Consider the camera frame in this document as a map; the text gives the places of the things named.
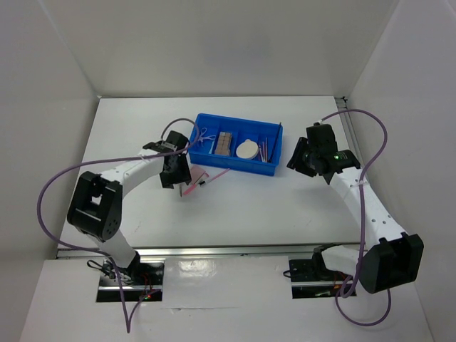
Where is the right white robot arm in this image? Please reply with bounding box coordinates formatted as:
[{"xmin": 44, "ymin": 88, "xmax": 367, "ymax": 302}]
[{"xmin": 287, "ymin": 123, "xmax": 424, "ymax": 294}]

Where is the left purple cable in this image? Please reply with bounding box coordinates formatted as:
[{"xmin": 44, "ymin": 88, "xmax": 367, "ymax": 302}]
[{"xmin": 37, "ymin": 118, "xmax": 200, "ymax": 334}]

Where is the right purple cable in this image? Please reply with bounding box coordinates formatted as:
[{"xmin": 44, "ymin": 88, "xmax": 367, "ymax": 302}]
[{"xmin": 320, "ymin": 108, "xmax": 393, "ymax": 327}]

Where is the pink pouch with brush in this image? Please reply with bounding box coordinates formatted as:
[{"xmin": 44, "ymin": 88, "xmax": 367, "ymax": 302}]
[{"xmin": 190, "ymin": 165, "xmax": 209, "ymax": 185}]

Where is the aluminium right rail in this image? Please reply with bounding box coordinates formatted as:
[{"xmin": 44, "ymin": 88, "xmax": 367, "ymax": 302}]
[{"xmin": 334, "ymin": 96, "xmax": 358, "ymax": 146}]

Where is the eyeshadow palette clear case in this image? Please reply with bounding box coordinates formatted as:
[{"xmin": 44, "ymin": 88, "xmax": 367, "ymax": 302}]
[{"xmin": 214, "ymin": 132, "xmax": 232, "ymax": 156}]

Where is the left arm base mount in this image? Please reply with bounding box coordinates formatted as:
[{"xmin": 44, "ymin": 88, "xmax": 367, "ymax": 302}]
[{"xmin": 86, "ymin": 259, "xmax": 165, "ymax": 303}]

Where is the round beige powder puff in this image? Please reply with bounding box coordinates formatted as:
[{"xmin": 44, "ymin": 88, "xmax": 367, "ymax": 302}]
[{"xmin": 236, "ymin": 139, "xmax": 259, "ymax": 160}]

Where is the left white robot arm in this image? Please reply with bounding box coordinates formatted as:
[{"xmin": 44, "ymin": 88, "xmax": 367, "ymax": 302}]
[{"xmin": 67, "ymin": 130, "xmax": 192, "ymax": 284}]

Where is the black fan brush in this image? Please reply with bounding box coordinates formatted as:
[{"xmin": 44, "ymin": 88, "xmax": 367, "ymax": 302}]
[{"xmin": 268, "ymin": 122, "xmax": 282, "ymax": 165}]

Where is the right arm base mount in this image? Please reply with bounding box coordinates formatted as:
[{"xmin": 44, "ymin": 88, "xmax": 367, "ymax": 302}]
[{"xmin": 282, "ymin": 259, "xmax": 347, "ymax": 299}]

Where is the purple cable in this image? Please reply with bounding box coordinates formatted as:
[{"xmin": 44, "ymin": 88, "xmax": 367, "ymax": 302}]
[
  {"xmin": 37, "ymin": 118, "xmax": 200, "ymax": 334},
  {"xmin": 320, "ymin": 108, "xmax": 393, "ymax": 327}
]

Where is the pink thin brush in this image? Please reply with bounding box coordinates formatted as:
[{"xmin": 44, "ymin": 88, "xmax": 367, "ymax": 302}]
[{"xmin": 259, "ymin": 140, "xmax": 268, "ymax": 162}]

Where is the blue divided plastic bin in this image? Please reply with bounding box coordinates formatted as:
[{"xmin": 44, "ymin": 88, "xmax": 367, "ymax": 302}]
[{"xmin": 189, "ymin": 113, "xmax": 284, "ymax": 176}]

